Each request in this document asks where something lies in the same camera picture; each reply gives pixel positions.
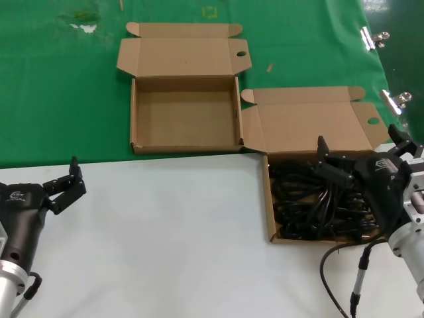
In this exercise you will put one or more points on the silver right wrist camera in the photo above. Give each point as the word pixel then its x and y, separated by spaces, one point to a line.
pixel 415 185

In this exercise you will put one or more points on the small tan paper scrap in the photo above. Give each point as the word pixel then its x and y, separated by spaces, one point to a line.
pixel 270 67

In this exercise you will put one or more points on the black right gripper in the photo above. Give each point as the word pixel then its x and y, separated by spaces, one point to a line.
pixel 384 185

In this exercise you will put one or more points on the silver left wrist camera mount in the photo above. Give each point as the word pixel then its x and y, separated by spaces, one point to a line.
pixel 2 238

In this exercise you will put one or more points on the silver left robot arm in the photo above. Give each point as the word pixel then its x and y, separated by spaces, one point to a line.
pixel 8 285

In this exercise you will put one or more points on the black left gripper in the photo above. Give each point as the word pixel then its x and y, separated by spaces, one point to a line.
pixel 23 212

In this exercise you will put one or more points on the silver binder clip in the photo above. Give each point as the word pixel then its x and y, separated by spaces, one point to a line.
pixel 392 102
pixel 369 38

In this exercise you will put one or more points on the green table mat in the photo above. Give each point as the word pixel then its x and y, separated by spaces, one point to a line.
pixel 59 99

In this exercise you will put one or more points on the empty-lidded brown cardboard box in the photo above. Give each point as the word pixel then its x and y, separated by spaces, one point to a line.
pixel 185 112

